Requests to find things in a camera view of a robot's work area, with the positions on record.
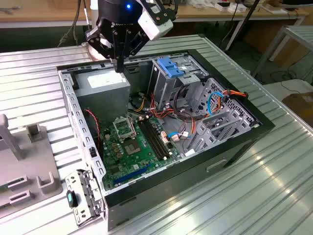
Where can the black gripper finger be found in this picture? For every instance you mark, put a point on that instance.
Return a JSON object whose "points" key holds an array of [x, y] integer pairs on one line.
{"points": [[137, 45], [100, 44]]}

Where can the metal disk bay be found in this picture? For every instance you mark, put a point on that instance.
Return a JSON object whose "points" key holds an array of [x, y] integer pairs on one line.
{"points": [[207, 135]]}

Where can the blue plastic drive latch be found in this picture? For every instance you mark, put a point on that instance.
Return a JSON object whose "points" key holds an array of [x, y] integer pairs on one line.
{"points": [[168, 67]]}

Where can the grey metal drive cage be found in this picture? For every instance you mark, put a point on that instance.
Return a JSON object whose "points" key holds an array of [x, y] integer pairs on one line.
{"points": [[162, 85]]}

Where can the grey power supply unit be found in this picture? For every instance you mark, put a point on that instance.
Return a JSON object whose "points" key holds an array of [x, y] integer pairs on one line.
{"points": [[102, 102]]}

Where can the wooden desk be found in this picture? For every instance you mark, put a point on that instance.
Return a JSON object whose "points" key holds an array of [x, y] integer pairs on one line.
{"points": [[36, 12], [207, 13]]}

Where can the small white box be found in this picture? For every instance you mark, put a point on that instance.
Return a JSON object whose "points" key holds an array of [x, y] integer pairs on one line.
{"points": [[221, 8], [238, 9]]}

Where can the black RAM slot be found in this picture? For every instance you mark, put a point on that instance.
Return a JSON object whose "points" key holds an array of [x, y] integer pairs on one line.
{"points": [[160, 137], [157, 138], [150, 140], [153, 139]]}

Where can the CPU socket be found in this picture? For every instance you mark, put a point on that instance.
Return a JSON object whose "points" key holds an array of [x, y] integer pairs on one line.
{"points": [[132, 147]]}

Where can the green motherboard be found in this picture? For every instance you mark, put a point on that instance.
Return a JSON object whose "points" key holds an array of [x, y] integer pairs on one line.
{"points": [[144, 159]]}

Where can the black slanted stand pole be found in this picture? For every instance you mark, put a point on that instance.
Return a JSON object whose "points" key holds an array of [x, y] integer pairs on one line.
{"points": [[251, 12]]}

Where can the blue expansion slot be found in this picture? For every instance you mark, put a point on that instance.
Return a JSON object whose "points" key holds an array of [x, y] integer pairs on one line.
{"points": [[132, 174]]}

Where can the grey parts rack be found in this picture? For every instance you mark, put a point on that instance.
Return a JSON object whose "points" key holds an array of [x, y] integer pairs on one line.
{"points": [[36, 159]]}

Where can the hinged metal slot retainer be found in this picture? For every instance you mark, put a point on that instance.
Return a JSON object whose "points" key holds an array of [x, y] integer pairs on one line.
{"points": [[73, 181]]}

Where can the black open PC case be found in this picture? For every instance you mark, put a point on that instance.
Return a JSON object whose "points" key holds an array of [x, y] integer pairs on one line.
{"points": [[171, 181]]}

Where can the brown cardboard box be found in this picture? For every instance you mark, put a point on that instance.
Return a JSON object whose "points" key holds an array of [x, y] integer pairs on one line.
{"points": [[300, 105], [291, 54]]}

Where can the black latch with blue button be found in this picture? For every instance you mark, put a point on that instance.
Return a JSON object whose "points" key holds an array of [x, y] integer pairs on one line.
{"points": [[71, 198]]}

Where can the metal slatted side table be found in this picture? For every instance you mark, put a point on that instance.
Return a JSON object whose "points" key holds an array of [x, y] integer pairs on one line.
{"points": [[300, 30]]}

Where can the green RAM stick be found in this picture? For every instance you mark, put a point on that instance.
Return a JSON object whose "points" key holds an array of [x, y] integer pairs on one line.
{"points": [[3, 190]]}

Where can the large white wrist camera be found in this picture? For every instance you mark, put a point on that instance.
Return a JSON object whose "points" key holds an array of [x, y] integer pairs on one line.
{"points": [[156, 25]]}

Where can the small white wrist camera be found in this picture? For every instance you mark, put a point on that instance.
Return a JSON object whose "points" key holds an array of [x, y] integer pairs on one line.
{"points": [[154, 9]]}

